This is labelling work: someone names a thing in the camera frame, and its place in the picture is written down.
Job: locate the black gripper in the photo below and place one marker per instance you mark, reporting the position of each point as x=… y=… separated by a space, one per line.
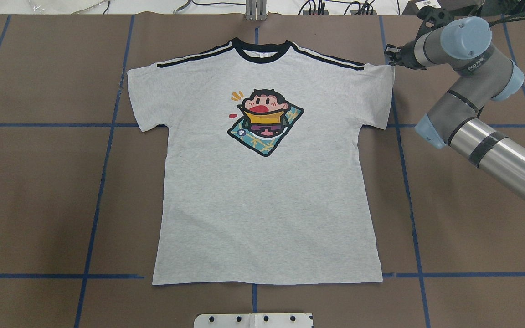
x=407 y=55

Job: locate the grey cartoon print t-shirt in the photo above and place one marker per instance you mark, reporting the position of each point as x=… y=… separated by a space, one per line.
x=263 y=182

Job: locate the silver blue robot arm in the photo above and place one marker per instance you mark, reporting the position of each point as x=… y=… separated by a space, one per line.
x=484 y=74

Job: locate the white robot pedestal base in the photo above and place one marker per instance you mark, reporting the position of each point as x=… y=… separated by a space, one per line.
x=254 y=320

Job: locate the aluminium frame post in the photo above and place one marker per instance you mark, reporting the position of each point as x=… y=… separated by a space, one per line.
x=256 y=10

